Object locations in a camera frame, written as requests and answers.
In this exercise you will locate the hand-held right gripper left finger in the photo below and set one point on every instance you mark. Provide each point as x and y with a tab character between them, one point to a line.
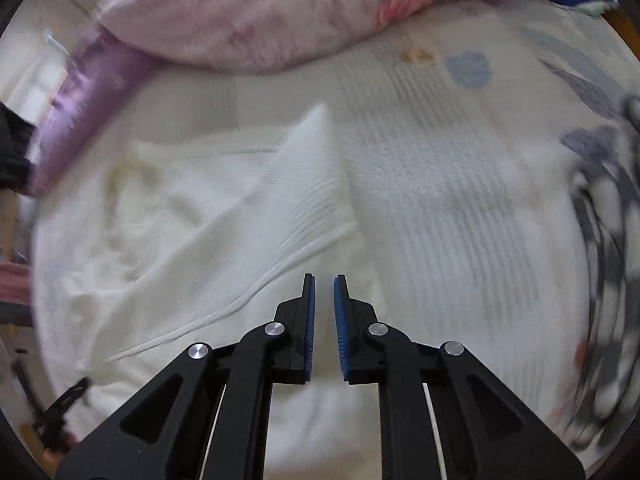
310	330

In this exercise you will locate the white knit sweater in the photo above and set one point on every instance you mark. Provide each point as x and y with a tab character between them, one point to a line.
200	220

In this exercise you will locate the dusty pink grey-trimmed towel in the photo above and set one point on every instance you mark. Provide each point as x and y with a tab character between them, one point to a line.
15	280

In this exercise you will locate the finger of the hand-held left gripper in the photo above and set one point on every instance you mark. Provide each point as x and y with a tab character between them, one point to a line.
70	396

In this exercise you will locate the black hoodie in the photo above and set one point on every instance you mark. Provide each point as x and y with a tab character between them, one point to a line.
12	150

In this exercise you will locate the wooden headboard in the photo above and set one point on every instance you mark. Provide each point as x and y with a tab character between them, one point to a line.
625	30

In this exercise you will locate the grey striped garment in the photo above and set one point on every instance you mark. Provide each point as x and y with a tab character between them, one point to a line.
605	260

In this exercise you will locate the bed with floral sheet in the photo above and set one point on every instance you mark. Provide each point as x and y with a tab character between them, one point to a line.
450	210

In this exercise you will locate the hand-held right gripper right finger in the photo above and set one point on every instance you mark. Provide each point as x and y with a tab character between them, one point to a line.
341	330

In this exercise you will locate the purple floral quilt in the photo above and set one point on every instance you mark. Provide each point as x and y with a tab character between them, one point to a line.
250	15

